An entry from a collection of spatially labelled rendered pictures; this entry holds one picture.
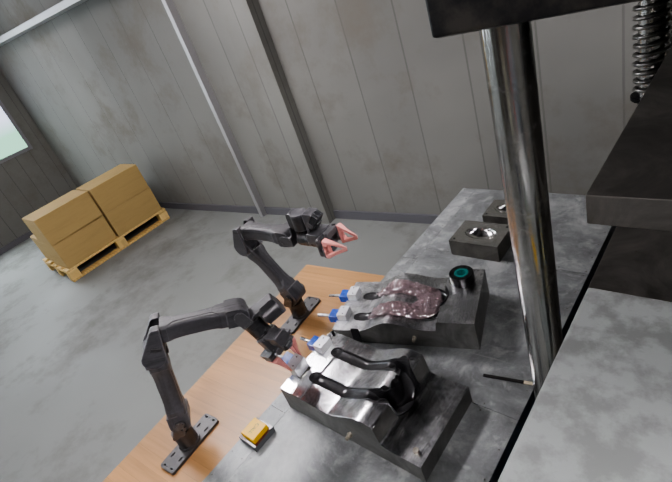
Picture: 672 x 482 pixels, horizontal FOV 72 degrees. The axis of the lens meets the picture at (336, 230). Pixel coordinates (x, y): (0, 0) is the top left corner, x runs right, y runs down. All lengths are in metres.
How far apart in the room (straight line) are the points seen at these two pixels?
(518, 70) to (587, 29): 2.23
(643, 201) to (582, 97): 2.25
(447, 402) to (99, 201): 4.71
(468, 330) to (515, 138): 0.91
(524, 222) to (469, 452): 0.76
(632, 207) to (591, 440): 0.33
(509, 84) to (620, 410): 0.38
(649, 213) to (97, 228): 5.27
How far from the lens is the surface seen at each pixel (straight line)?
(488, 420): 1.38
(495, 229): 1.90
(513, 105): 0.64
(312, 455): 1.44
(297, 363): 1.47
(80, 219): 5.50
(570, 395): 0.57
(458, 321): 1.47
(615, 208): 0.74
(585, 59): 2.89
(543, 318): 0.84
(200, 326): 1.37
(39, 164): 8.03
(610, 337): 0.62
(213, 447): 1.62
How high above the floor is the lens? 1.92
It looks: 28 degrees down
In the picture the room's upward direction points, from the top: 20 degrees counter-clockwise
